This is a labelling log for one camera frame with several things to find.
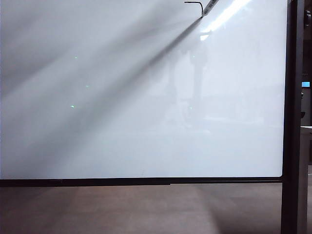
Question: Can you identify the black whiteboard stand post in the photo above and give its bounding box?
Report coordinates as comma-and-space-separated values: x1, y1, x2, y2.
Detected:
281, 0, 306, 234

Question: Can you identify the white glass whiteboard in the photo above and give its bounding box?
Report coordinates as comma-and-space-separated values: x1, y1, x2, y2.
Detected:
0, 0, 289, 188

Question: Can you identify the white marker pen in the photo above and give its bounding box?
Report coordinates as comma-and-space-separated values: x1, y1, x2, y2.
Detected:
201, 0, 219, 18

